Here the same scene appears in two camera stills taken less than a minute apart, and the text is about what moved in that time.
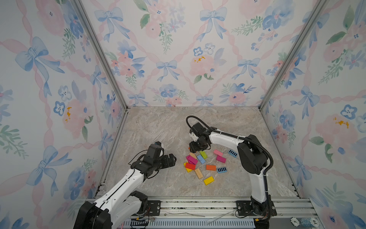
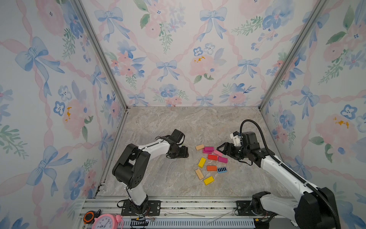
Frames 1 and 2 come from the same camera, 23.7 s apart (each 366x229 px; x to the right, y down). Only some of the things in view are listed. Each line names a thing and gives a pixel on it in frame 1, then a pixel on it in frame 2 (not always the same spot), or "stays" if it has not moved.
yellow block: (188, 170) → (202, 162)
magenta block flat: (221, 159) stays
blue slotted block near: (222, 170) stays
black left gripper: (172, 161) → (184, 153)
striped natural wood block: (198, 173) stays
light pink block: (218, 152) stays
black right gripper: (193, 148) → (226, 144)
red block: (190, 166) → (211, 157)
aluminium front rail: (214, 214) stays
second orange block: (211, 167) stays
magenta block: (191, 160) → (208, 150)
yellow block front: (208, 181) stays
